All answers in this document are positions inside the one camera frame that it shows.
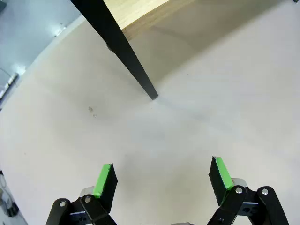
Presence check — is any wooden shelf with black frame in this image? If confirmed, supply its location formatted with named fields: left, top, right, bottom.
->
left=70, top=0, right=196, bottom=101

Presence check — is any black power adapter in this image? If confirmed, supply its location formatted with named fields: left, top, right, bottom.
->
left=7, top=203, right=19, bottom=218

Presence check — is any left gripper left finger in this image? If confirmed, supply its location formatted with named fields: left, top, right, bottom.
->
left=45, top=163, right=119, bottom=225

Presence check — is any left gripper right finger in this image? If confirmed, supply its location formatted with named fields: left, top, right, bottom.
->
left=206, top=156, right=290, bottom=225

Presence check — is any thin grey cable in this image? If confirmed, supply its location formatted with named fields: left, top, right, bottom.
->
left=0, top=171, right=11, bottom=207

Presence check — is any white power strip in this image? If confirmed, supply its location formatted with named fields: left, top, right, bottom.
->
left=0, top=72, right=19, bottom=99

